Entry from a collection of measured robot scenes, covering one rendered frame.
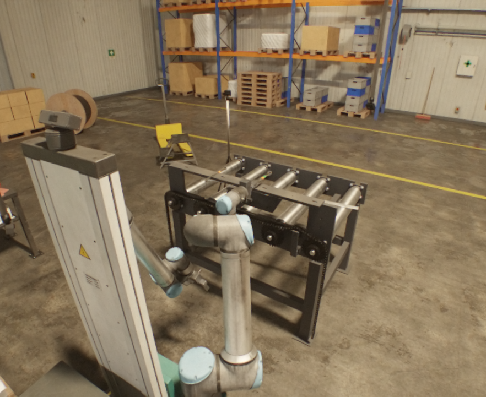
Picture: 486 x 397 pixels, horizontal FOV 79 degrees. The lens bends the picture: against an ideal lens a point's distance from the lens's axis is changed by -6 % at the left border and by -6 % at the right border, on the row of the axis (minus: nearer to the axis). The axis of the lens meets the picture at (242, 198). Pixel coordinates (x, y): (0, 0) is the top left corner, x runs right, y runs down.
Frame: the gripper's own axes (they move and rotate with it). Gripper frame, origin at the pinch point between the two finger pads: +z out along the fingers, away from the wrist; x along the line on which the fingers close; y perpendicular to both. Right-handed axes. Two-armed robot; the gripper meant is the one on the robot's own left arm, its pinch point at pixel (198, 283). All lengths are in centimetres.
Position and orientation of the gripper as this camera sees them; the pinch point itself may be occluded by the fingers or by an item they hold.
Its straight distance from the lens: 202.6
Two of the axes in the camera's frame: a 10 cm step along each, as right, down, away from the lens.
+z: 3.3, 6.9, 6.4
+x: -7.8, -1.9, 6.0
